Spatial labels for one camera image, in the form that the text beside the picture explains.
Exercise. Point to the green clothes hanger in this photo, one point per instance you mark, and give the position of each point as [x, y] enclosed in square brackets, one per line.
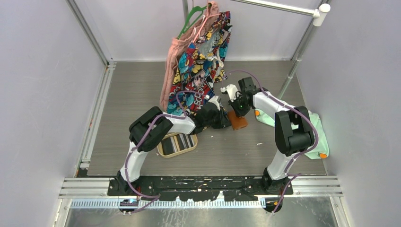
[189, 22]

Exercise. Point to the stack of dark cards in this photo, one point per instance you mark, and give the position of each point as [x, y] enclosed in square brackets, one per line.
[181, 142]

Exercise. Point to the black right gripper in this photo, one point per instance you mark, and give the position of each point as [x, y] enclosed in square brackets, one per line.
[239, 112]

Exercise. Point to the pink hanging garment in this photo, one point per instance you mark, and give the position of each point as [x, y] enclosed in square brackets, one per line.
[177, 48]

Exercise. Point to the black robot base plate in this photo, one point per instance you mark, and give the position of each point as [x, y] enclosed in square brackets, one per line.
[197, 188]

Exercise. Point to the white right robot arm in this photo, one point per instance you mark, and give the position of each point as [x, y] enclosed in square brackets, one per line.
[294, 132]

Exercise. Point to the white clothes rack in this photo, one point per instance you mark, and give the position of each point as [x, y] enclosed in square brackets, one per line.
[273, 30]

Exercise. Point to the colourful comic print shorts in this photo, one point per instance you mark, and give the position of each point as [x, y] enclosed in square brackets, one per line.
[199, 68]

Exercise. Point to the brown leather card holder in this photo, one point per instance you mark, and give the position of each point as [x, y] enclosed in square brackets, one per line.
[236, 122]

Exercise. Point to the beige oval card tray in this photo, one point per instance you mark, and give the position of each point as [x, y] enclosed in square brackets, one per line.
[177, 144]

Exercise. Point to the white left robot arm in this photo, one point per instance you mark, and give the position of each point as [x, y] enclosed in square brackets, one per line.
[150, 129]

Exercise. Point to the pink clothes hanger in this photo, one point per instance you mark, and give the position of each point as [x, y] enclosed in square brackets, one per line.
[206, 21]

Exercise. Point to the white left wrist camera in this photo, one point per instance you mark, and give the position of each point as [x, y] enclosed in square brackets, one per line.
[215, 100]

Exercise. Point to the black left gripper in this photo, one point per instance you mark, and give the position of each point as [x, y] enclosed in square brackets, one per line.
[223, 122]

